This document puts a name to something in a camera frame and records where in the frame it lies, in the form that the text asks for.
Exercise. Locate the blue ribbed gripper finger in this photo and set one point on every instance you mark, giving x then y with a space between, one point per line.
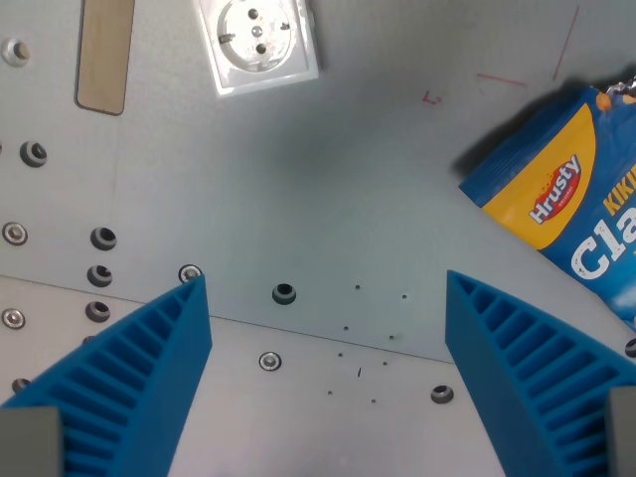
124 377
522 367

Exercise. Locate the silver hex socket screw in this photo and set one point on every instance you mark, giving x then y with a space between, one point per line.
15 232
190 272
270 361
13 318

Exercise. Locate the blue yellow Hrusty snack bag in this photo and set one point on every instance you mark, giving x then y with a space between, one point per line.
561 199

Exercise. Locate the light wooden strip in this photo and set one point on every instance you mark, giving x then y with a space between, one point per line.
104 54

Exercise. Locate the white wall power socket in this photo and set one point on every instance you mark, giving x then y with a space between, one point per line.
258 42

